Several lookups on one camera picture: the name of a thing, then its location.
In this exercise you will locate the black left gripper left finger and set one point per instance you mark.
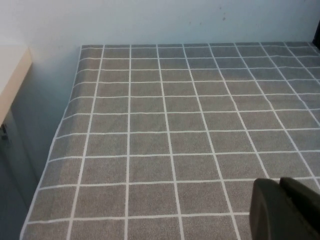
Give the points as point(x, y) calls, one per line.
point(270, 215)

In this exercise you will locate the white side table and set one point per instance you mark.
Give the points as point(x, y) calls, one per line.
point(12, 65)

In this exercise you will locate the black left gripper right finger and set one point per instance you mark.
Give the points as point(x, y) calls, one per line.
point(307, 202)

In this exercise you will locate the grey checkered tablecloth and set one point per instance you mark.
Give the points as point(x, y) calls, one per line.
point(162, 137)

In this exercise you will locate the black plastic book stand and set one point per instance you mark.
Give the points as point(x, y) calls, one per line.
point(316, 40)

